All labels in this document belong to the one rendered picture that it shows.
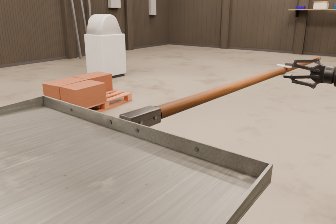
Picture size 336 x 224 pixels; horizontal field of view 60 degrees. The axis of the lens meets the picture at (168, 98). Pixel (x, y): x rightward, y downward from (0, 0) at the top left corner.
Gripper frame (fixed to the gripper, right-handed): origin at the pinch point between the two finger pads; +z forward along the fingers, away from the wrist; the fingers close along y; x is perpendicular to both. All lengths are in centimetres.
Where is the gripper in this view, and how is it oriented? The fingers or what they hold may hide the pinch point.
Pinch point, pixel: (284, 70)
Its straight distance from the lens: 142.5
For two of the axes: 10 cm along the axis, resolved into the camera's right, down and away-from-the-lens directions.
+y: -0.2, 9.7, 2.3
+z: -8.0, -1.6, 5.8
